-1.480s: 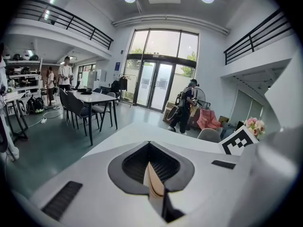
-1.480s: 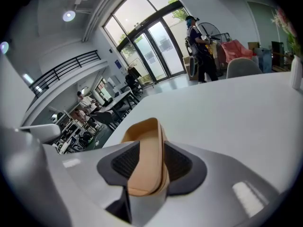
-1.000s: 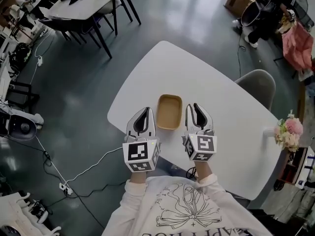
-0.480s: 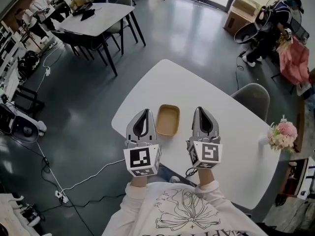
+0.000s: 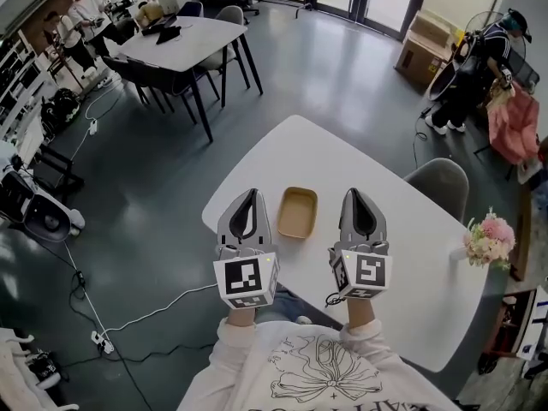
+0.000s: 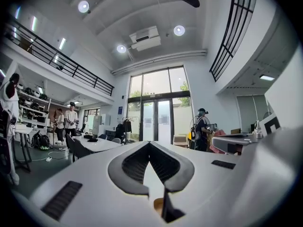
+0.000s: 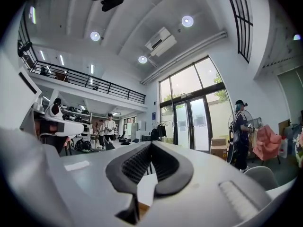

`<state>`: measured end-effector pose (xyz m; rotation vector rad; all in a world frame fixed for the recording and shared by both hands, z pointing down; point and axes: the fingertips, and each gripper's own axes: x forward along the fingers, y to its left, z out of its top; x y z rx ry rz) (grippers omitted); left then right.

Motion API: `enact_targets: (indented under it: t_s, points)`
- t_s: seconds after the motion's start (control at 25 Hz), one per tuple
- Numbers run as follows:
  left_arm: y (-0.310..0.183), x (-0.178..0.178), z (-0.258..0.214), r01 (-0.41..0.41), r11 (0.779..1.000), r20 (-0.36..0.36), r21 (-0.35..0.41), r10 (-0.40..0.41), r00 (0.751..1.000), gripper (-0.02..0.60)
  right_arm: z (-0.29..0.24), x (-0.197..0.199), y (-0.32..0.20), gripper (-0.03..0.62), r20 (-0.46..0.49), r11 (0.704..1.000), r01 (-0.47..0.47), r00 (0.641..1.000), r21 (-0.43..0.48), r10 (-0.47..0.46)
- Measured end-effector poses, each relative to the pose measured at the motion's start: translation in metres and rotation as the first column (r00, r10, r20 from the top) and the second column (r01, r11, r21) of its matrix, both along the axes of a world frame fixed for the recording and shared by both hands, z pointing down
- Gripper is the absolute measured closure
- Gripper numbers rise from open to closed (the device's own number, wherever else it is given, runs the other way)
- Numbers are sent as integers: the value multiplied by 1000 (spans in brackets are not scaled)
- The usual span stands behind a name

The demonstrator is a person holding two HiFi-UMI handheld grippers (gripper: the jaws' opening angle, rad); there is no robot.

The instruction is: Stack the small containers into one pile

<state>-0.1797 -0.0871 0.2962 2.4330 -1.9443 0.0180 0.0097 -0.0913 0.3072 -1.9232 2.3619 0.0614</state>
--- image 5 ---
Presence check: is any white power cable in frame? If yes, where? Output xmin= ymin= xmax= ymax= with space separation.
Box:
xmin=63 ymin=98 xmax=220 ymax=336

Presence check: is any pink cloth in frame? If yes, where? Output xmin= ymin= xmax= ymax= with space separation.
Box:
xmin=486 ymin=80 xmax=541 ymax=165

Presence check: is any person's right forearm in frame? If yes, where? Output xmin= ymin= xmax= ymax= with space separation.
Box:
xmin=339 ymin=296 xmax=385 ymax=348

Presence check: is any white shelf unit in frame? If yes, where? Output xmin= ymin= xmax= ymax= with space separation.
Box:
xmin=0 ymin=27 xmax=55 ymax=153

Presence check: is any person's white printed shirt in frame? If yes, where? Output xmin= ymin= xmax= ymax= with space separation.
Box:
xmin=174 ymin=318 xmax=464 ymax=411

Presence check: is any dark chair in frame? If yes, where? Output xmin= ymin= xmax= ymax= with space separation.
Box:
xmin=101 ymin=54 xmax=152 ymax=106
xmin=126 ymin=57 xmax=222 ymax=126

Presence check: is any pink flower bouquet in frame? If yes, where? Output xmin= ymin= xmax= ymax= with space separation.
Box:
xmin=462 ymin=205 xmax=517 ymax=272

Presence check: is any grey shell chair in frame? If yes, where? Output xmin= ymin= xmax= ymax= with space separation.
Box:
xmin=403 ymin=157 xmax=471 ymax=225

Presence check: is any black backpack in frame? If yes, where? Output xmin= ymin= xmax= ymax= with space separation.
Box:
xmin=40 ymin=86 xmax=83 ymax=133

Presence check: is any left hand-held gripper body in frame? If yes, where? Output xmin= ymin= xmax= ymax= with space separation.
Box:
xmin=212 ymin=234 xmax=282 ymax=312

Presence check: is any person's left forearm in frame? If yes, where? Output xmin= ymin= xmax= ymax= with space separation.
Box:
xmin=208 ymin=307 xmax=267 ymax=370

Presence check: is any black pouch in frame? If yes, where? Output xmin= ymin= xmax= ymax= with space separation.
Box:
xmin=155 ymin=25 xmax=183 ymax=45

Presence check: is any white dining table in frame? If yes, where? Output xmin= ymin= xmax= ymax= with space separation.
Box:
xmin=116 ymin=14 xmax=265 ymax=144

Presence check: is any black laptop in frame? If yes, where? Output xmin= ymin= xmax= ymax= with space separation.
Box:
xmin=140 ymin=14 xmax=178 ymax=37

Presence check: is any black floor cable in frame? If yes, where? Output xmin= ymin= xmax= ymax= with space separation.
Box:
xmin=25 ymin=229 xmax=215 ymax=411

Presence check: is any person's jeans leg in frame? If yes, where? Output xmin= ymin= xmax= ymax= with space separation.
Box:
xmin=255 ymin=289 xmax=314 ymax=325

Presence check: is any black standing fan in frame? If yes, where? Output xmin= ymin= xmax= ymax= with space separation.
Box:
xmin=462 ymin=9 xmax=541 ymax=89

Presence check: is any grey wheeled machine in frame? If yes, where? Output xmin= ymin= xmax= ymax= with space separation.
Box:
xmin=0 ymin=154 xmax=87 ymax=244

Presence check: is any cardboard box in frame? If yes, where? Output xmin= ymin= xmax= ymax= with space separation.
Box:
xmin=393 ymin=9 xmax=467 ymax=88

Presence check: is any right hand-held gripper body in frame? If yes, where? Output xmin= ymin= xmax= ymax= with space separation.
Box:
xmin=327 ymin=237 xmax=396 ymax=301

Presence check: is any black stool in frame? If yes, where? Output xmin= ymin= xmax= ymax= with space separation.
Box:
xmin=33 ymin=142 xmax=86 ymax=205

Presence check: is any tan small container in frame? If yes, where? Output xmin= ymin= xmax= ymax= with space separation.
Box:
xmin=277 ymin=186 xmax=319 ymax=240

